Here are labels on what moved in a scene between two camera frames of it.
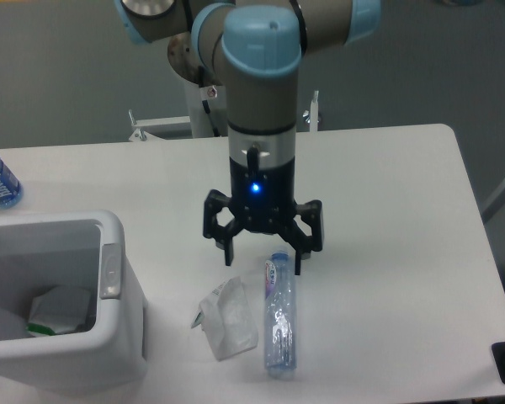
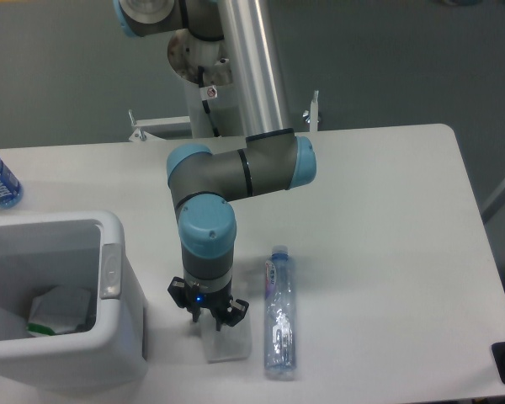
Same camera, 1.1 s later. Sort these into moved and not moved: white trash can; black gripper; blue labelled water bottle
Moved: black gripper
Not moved: white trash can; blue labelled water bottle
